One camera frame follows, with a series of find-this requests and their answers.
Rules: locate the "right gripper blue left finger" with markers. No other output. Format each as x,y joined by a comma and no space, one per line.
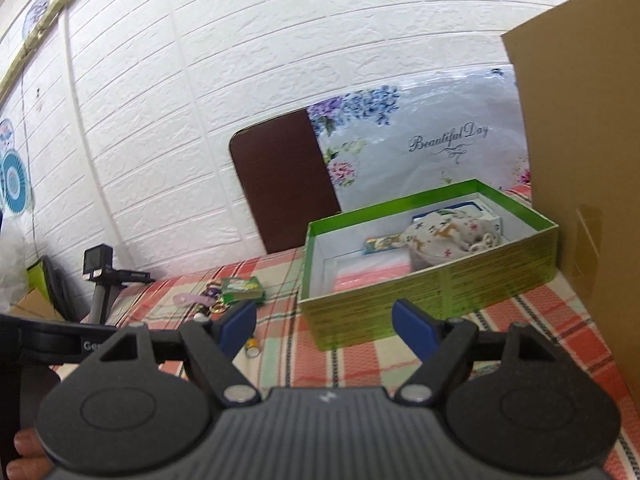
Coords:
211,347

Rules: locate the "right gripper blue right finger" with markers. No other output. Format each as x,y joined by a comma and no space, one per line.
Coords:
443,348

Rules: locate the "purple doll keychain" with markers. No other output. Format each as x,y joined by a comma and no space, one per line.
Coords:
209,301

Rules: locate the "green card game box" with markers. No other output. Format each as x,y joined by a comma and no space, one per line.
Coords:
236,289

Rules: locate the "floral drawstring fabric pouch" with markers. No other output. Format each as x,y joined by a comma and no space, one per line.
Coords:
446,235

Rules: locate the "pink zip bag pack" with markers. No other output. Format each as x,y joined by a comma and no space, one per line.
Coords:
366,273

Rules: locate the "blue red card box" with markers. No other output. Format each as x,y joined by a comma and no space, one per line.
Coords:
377,244

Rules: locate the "person's hand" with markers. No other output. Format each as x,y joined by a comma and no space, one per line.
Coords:
32,462

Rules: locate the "red plaid bed blanket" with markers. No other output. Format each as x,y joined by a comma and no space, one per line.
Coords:
130,411

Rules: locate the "green cardboard storage box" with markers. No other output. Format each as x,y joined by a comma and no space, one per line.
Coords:
524,260

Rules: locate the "dark brown headboard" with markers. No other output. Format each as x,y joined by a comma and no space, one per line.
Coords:
284,178

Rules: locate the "brown cardboard panel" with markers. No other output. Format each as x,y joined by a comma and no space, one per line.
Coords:
577,69

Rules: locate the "black camera on tripod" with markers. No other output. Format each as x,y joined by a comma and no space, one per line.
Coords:
108,282

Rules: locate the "blue round wall decoration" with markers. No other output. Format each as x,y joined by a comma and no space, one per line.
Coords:
16,191

